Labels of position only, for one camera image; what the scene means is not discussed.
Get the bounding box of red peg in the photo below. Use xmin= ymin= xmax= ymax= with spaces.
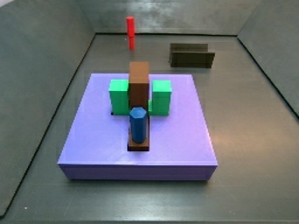
xmin=125 ymin=16 xmax=136 ymax=50

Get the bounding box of purple board base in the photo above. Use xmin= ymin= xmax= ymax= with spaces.
xmin=58 ymin=73 xmax=218 ymax=180

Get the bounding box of blue hexagonal peg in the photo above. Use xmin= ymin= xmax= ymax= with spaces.
xmin=129 ymin=107 xmax=146 ymax=144

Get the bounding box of green U-shaped block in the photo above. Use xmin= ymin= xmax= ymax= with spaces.
xmin=108 ymin=80 xmax=172 ymax=116

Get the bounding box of brown L-shaped block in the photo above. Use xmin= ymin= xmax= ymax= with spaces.
xmin=126 ymin=62 xmax=149 ymax=151

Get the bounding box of black angled holder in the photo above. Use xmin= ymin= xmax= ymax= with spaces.
xmin=169 ymin=43 xmax=214 ymax=68

